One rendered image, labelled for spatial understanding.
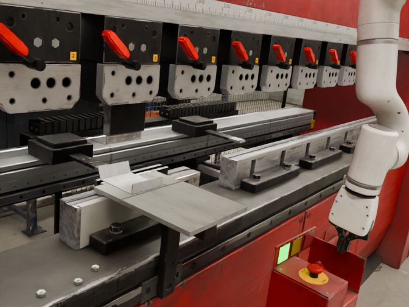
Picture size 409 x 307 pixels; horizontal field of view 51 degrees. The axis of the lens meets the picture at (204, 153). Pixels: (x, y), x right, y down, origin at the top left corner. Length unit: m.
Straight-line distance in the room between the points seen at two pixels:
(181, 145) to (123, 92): 0.64
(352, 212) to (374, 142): 0.18
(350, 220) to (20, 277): 0.74
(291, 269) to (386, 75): 0.52
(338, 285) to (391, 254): 1.97
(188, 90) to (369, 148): 0.44
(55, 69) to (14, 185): 0.42
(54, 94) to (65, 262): 0.33
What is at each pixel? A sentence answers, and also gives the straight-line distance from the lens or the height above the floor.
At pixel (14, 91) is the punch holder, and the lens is 0.75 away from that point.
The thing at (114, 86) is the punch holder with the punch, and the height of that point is 1.21.
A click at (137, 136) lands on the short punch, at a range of 0.99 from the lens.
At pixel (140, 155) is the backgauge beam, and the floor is 0.94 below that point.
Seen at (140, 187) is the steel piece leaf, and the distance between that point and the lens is 0.90.
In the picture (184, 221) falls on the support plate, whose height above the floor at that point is 1.00.
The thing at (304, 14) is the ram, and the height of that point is 1.41.
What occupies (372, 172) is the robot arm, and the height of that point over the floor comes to 1.06.
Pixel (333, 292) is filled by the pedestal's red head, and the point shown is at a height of 0.78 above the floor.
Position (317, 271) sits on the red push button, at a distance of 1.11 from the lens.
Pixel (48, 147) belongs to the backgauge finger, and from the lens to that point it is 1.11.
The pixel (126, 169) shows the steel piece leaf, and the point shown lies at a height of 1.01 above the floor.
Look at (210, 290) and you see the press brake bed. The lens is 1.17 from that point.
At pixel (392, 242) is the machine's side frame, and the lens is 3.05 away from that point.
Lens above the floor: 1.34
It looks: 16 degrees down
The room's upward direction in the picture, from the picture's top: 6 degrees clockwise
